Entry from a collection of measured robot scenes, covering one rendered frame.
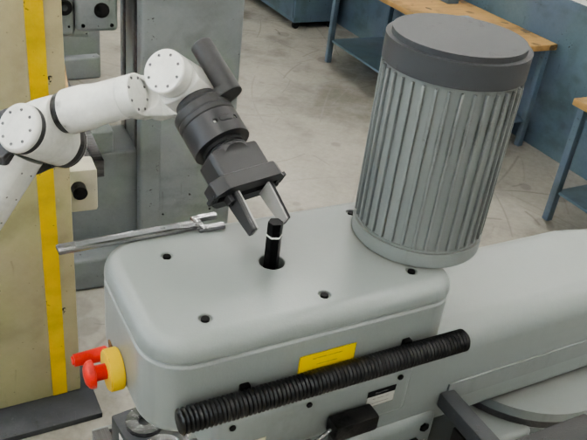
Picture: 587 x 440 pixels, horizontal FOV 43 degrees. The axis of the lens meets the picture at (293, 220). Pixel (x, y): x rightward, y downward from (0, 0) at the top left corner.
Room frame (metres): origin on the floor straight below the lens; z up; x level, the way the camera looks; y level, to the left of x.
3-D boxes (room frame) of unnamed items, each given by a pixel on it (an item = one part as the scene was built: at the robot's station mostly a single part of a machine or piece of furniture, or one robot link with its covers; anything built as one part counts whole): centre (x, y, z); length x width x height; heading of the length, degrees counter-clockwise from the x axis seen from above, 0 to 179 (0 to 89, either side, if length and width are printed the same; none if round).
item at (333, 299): (0.89, 0.01, 1.81); 0.47 x 0.26 x 0.16; 121
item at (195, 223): (0.90, 0.21, 1.89); 0.24 x 0.04 x 0.01; 123
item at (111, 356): (0.76, 0.22, 1.76); 0.06 x 0.02 x 0.06; 31
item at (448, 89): (1.01, -0.19, 2.05); 0.20 x 0.20 x 0.32
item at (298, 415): (0.90, -0.01, 1.68); 0.34 x 0.24 x 0.10; 121
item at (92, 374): (0.75, 0.24, 1.76); 0.04 x 0.03 x 0.04; 31
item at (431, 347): (0.77, -0.08, 1.79); 0.45 x 0.04 x 0.04; 121
